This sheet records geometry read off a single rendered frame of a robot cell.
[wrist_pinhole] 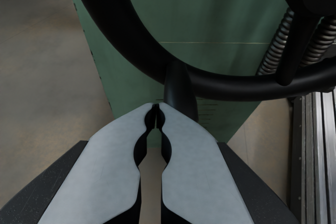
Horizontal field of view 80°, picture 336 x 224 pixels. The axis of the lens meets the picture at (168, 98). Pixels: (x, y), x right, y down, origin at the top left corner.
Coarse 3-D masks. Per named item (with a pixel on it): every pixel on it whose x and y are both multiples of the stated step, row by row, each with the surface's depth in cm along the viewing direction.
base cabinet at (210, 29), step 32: (160, 0) 31; (192, 0) 32; (224, 0) 32; (256, 0) 32; (96, 32) 36; (160, 32) 36; (192, 32) 37; (224, 32) 37; (256, 32) 38; (96, 64) 43; (128, 64) 43; (192, 64) 44; (224, 64) 44; (256, 64) 45; (128, 96) 53; (160, 96) 54; (224, 128) 73
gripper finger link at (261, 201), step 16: (224, 144) 9; (240, 160) 8; (240, 176) 7; (256, 176) 7; (240, 192) 7; (256, 192) 7; (272, 192) 7; (256, 208) 6; (272, 208) 6; (288, 208) 6
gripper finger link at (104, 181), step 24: (120, 120) 10; (144, 120) 10; (96, 144) 9; (120, 144) 9; (144, 144) 10; (72, 168) 7; (96, 168) 7; (120, 168) 7; (72, 192) 7; (96, 192) 7; (120, 192) 7; (48, 216) 6; (72, 216) 6; (96, 216) 6; (120, 216) 6
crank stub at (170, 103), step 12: (180, 60) 16; (168, 72) 16; (180, 72) 15; (168, 84) 15; (180, 84) 14; (168, 96) 14; (180, 96) 14; (192, 96) 14; (180, 108) 13; (192, 108) 13
